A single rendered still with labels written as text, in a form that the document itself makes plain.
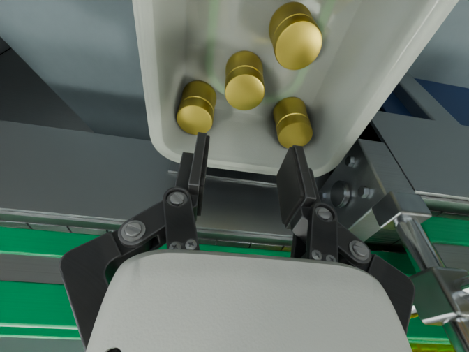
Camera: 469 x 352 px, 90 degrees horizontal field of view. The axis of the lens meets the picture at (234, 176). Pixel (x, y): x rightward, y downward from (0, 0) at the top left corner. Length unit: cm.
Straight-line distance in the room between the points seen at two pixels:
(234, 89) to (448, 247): 21
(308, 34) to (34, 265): 30
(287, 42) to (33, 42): 45
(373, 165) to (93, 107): 51
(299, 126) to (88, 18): 37
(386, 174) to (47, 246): 32
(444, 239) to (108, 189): 31
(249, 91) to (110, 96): 38
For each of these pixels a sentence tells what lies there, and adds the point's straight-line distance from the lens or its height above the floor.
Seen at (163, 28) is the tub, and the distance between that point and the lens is 18.
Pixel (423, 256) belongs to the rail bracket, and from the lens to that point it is 20.
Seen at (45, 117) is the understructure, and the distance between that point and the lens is 78.
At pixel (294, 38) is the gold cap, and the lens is 19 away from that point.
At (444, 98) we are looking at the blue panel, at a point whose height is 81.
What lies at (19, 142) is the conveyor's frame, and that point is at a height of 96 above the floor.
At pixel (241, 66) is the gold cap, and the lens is 21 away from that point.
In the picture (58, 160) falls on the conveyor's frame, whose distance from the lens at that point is 33.
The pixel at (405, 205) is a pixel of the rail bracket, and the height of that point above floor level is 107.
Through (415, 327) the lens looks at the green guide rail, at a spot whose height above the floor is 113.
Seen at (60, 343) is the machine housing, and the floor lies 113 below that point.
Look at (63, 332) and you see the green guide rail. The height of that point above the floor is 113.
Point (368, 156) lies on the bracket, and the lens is 24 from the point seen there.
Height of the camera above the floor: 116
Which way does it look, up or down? 41 degrees down
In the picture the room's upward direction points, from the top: 179 degrees counter-clockwise
